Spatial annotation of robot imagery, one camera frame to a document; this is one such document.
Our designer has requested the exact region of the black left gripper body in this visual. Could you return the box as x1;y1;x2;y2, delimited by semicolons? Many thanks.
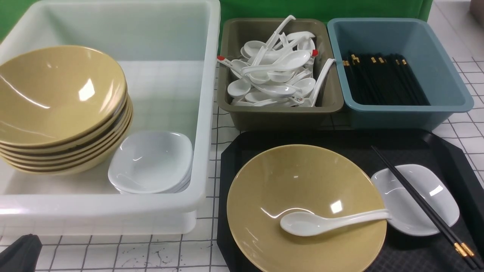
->
0;234;43;272

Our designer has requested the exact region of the white ceramic soup spoon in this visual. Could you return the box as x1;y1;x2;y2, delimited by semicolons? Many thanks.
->
280;209;392;236

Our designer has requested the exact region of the tan noodle bowl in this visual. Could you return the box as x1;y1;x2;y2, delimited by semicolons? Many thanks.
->
226;144;387;272

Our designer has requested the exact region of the black chopstick gold band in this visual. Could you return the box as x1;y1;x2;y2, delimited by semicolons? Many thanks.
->
371;145;483;270

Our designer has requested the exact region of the white square sauce dish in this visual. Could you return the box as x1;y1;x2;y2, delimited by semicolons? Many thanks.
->
371;164;460;236

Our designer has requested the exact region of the stack of tan bowls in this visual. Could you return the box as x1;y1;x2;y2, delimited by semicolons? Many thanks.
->
1;45;134;175

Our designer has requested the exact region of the stack of white dishes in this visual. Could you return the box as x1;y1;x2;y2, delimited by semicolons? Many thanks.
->
108;130;193;194

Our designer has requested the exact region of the large white plastic tub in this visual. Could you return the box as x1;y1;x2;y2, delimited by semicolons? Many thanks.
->
1;0;220;236

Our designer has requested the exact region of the olive green spoon bin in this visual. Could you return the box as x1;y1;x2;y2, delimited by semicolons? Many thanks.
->
216;18;344;131

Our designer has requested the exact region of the pile of white spoons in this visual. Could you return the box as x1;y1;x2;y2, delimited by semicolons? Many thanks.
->
217;15;336;107

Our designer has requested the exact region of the green backdrop cloth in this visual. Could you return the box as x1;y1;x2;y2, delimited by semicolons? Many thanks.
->
0;0;434;42

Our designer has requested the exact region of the black plastic serving tray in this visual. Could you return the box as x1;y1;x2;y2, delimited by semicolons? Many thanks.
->
217;129;483;272

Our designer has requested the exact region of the bundle of black chopsticks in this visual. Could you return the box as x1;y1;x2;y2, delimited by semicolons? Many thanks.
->
342;51;430;106

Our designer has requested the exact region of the blue chopstick bin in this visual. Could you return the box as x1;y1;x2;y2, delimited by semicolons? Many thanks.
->
327;18;474;131

